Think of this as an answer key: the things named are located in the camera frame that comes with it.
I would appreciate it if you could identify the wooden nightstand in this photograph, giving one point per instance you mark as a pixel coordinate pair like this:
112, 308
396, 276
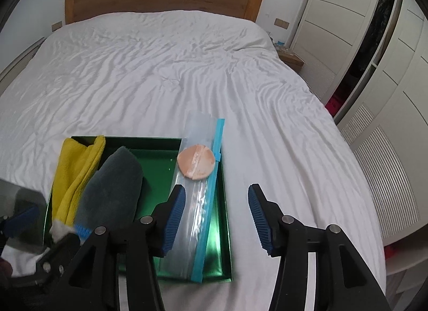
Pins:
292, 60

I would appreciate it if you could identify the yellow cloth with white hem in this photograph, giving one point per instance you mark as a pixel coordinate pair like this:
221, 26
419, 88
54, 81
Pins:
72, 177

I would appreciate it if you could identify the brass wall switch plate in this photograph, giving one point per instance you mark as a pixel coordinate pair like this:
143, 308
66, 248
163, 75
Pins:
57, 26
281, 23

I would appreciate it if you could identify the green tray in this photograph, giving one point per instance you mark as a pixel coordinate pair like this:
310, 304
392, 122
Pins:
157, 163

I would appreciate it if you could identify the red folded garment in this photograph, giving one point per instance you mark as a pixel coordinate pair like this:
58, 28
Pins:
332, 107

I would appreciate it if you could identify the orange powder puff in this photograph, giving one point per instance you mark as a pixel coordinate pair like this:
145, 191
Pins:
195, 162

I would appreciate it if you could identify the dark hanging clothes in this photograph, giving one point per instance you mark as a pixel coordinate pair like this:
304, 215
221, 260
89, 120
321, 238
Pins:
374, 23

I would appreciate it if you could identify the white wardrobe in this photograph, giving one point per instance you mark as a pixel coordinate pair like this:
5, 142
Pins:
337, 3

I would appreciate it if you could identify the pile of small clear items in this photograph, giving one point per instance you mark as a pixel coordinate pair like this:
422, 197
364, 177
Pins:
284, 47

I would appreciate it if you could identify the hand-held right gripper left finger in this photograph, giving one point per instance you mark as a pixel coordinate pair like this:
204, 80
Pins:
174, 220

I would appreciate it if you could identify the blue grey towel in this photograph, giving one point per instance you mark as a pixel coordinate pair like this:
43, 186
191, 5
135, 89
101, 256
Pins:
110, 190

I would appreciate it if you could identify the clear zip bag blue slider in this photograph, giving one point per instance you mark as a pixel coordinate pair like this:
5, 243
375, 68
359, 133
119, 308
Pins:
197, 197

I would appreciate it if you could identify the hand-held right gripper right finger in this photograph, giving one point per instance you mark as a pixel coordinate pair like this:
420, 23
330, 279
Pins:
259, 220

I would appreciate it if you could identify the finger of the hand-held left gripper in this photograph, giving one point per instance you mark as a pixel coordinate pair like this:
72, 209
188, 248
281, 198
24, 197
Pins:
21, 220
60, 254

